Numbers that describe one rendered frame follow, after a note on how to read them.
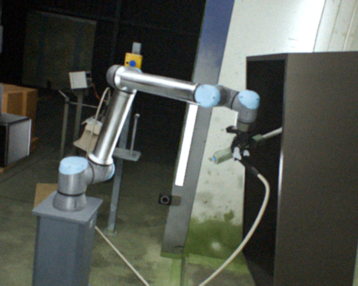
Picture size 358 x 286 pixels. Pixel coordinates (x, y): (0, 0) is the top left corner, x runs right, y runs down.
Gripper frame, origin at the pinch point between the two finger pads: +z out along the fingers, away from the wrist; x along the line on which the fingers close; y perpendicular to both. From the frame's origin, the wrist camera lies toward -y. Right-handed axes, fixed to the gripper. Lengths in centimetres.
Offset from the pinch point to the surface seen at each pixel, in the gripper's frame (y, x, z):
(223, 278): 4, 1, 125
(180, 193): -53, -1, 81
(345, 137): 38, 18, -31
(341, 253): 60, 10, 14
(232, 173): -38, 36, 66
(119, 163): -104, -30, 76
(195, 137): -65, 19, 42
